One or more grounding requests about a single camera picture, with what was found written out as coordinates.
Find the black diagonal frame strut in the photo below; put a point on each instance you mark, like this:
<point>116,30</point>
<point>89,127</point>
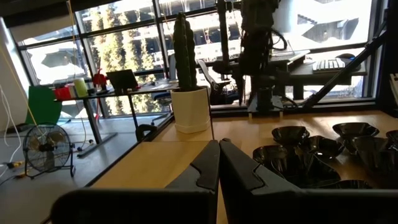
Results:
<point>343,73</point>

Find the black standing desk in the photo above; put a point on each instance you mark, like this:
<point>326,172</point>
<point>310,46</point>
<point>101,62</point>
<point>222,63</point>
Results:
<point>102,102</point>

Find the red box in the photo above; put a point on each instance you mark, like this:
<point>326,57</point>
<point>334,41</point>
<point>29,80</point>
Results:
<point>62,93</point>

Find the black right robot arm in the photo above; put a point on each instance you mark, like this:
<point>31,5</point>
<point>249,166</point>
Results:
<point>256,46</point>

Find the black mini shaped plate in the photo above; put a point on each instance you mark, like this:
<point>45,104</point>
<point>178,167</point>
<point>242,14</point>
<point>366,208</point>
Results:
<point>355,130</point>
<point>392,135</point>
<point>346,184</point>
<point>290,134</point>
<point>270,154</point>
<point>374,155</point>
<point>321,147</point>
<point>306,169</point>

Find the black laptop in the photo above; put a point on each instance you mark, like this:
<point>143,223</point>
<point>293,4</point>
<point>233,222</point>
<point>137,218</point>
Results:
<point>122,80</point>

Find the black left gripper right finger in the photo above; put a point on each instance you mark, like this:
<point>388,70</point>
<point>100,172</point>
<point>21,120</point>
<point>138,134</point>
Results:
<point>239,174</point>

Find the black computer mouse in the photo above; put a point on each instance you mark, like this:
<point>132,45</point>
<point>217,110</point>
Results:
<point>345,56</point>

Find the tall green cactus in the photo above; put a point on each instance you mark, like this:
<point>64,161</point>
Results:
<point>185,53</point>

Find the white office chair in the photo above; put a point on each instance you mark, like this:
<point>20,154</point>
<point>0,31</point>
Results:
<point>214,84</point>

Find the black floor fan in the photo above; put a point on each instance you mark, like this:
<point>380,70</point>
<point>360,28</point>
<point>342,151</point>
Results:
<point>47,151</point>

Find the black desk with keyboard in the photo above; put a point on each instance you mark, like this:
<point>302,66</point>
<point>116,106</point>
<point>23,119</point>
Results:
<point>323,74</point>

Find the red figurine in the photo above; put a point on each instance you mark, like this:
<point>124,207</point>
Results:
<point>99,79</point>

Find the yellow-green cup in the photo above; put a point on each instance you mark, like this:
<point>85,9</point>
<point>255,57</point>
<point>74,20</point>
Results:
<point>81,87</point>

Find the white plant pot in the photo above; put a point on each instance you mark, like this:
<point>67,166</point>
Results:
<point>191,109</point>

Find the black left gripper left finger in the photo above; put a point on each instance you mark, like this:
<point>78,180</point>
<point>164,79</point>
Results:
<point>203,168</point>

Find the computer keyboard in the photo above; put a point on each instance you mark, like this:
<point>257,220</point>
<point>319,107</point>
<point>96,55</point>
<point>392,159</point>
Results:
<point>329,64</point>

